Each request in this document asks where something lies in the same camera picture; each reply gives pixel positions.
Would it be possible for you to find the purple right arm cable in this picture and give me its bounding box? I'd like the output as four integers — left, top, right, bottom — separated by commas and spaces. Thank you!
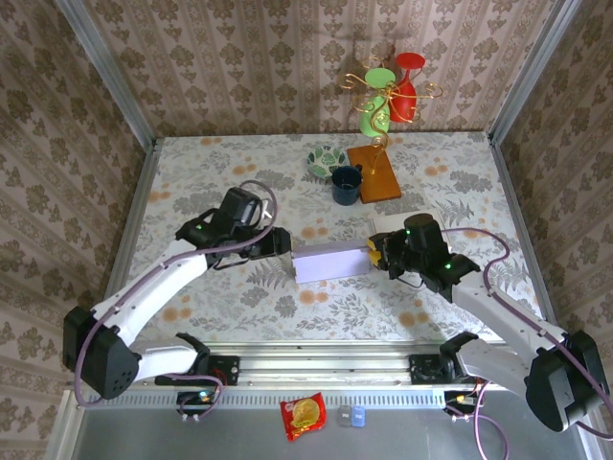
440, 227, 613, 460

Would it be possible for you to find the floral tablecloth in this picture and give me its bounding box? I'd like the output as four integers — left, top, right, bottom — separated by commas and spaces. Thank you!
112, 131, 550, 344

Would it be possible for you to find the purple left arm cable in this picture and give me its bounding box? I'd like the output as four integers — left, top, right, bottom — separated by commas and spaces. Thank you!
72, 179, 280, 422

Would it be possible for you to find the aluminium front rail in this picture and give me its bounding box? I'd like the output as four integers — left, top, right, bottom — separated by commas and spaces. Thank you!
66, 340, 588, 390

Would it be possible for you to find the dark blue mug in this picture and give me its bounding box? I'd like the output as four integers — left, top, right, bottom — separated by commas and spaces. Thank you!
330, 165, 364, 206

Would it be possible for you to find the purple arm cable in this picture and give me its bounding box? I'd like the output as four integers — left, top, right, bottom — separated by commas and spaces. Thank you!
72, 179, 280, 422
440, 227, 613, 460

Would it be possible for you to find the small black controller board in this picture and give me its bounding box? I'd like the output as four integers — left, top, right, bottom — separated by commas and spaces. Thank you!
175, 390, 217, 417
443, 390, 480, 414

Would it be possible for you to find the red snack packet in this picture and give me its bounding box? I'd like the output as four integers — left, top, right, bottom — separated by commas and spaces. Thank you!
280, 391, 328, 443

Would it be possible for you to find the red wine glass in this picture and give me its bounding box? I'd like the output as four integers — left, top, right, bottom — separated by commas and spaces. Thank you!
385, 52, 427, 124

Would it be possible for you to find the grey metal shelf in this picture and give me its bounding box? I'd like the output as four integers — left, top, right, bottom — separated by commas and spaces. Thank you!
45, 386, 604, 460

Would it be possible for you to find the gold mug tree stand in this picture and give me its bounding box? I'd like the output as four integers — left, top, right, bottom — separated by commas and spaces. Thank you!
337, 57, 445, 205

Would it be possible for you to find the lavender paper box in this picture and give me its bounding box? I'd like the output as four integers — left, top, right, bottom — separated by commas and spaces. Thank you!
291, 241, 373, 285

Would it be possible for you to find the green wine glass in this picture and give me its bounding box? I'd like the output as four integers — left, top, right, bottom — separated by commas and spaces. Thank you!
358, 67, 397, 137

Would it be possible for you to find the aluminium frame post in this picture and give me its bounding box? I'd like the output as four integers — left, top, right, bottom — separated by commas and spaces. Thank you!
487, 0, 583, 145
53, 0, 159, 148

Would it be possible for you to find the green leaf pattern bowl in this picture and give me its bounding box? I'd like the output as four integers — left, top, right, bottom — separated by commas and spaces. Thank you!
306, 145, 349, 179

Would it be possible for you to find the aluminium side rail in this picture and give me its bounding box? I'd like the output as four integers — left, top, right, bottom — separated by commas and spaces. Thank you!
89, 138, 162, 354
488, 133, 564, 349

